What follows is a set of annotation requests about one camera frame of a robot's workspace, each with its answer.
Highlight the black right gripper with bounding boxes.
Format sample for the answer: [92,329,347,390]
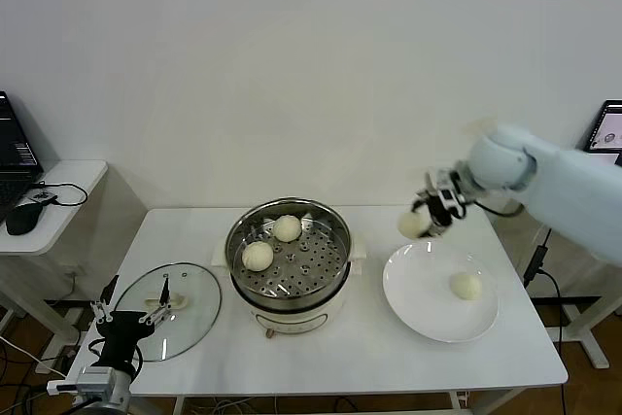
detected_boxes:
[412,186,468,242]

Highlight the white side table rounded corner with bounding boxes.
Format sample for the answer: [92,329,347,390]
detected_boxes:
[0,158,150,343]

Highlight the white side table with legs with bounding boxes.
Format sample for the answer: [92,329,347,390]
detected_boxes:
[529,225,622,370]

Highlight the glass lid with white handle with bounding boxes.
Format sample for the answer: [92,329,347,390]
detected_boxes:
[114,261,224,363]

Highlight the grey laptop with bright screen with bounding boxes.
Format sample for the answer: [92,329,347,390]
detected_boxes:
[580,99,622,166]

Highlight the stainless steel steamer insert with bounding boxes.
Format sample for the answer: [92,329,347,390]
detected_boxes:
[225,196,355,309]

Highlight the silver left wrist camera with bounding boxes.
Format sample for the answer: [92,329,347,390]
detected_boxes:
[47,368,116,399]

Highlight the white round plate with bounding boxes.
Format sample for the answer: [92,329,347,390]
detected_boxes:
[382,240,501,344]

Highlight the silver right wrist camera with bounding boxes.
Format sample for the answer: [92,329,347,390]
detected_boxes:
[425,169,452,193]

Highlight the black power adapter cable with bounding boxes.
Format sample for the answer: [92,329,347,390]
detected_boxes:
[523,227,568,356]

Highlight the black usb hub with cable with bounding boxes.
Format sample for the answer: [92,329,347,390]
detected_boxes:
[29,181,89,207]

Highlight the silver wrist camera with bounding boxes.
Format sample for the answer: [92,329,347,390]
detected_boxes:
[425,169,452,193]
[47,368,116,399]

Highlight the white power strip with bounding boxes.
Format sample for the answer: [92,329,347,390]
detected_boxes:
[37,344,82,375]

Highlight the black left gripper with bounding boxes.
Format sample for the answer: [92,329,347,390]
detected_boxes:
[90,274,172,371]

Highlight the white steamed baozi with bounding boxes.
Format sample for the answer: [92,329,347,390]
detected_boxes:
[271,215,303,244]
[241,241,275,273]
[397,210,432,241]
[449,272,484,302]

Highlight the white electric cooker base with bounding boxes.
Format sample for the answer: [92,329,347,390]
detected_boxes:
[213,232,368,340]

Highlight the black laptop with dark screen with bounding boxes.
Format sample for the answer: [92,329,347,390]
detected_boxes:
[0,89,47,225]

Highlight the black computer mouse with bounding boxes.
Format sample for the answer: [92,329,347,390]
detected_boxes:
[5,201,44,236]

